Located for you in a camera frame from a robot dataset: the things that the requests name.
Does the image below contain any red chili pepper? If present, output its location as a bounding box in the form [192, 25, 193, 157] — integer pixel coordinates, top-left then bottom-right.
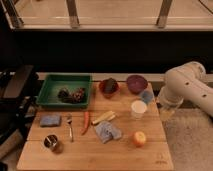
[81, 111, 90, 135]

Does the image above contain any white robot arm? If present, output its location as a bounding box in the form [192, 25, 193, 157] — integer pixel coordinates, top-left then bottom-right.
[158, 61, 213, 117]

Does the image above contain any white paper cup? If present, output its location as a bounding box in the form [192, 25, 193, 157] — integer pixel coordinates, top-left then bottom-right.
[131, 100, 147, 119]

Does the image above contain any small blue cup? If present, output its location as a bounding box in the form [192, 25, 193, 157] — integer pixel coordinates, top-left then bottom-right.
[140, 90, 154, 104]

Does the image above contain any dark block in bowl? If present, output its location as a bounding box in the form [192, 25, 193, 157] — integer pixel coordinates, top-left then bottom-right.
[104, 78, 116, 93]

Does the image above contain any red bowl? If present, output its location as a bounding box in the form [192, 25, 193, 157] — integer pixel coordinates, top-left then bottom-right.
[99, 78, 119, 98]

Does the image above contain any purple bowl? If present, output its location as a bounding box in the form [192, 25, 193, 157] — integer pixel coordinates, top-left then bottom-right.
[126, 75, 148, 94]

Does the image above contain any reddish pine cone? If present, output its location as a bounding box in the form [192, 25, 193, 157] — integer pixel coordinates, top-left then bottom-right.
[72, 88, 85, 103]

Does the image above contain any dark pine cone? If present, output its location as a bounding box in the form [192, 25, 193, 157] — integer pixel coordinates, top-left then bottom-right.
[57, 88, 71, 103]

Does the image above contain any blue grey cloth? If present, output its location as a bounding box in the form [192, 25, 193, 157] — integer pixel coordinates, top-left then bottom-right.
[95, 121, 122, 144]

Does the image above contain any wooden cutting board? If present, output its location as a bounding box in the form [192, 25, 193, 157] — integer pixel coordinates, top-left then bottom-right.
[17, 82, 174, 171]

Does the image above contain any metal spoon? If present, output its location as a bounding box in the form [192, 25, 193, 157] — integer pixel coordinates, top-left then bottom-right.
[67, 115, 74, 142]

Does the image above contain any green plastic tray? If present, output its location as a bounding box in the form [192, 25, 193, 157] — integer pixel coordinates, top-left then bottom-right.
[36, 74, 92, 109]

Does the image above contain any orange yellow apple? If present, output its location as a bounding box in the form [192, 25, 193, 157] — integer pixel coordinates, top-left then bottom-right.
[133, 131, 146, 147]

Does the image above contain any blue sponge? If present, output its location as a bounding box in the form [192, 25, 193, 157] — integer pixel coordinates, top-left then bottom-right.
[40, 115, 61, 127]

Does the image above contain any metal can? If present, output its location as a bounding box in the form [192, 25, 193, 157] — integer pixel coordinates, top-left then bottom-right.
[44, 134, 63, 154]

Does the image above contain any black equipment at left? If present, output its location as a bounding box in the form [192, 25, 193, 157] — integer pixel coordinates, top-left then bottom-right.
[0, 64, 40, 160]

